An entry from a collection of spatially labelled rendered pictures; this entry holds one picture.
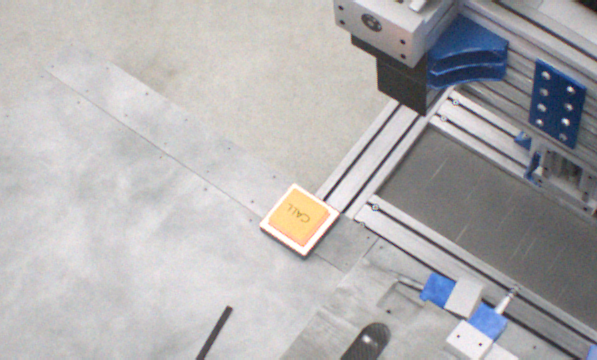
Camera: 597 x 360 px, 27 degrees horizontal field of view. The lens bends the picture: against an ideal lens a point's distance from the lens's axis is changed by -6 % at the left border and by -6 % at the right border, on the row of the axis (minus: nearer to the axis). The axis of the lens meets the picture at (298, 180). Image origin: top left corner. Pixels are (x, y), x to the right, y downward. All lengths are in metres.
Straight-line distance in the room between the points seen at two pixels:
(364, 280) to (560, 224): 0.87
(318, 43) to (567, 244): 0.82
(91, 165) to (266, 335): 0.38
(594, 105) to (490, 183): 0.71
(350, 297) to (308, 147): 1.16
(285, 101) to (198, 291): 1.13
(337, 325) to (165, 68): 1.39
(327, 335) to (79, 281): 0.39
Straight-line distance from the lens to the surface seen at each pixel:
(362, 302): 1.70
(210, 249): 1.85
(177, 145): 1.94
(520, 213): 2.53
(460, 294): 1.74
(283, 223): 1.81
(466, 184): 2.55
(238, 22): 3.03
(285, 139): 2.85
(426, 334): 1.68
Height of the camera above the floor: 2.45
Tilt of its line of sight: 61 degrees down
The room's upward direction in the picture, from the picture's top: 9 degrees counter-clockwise
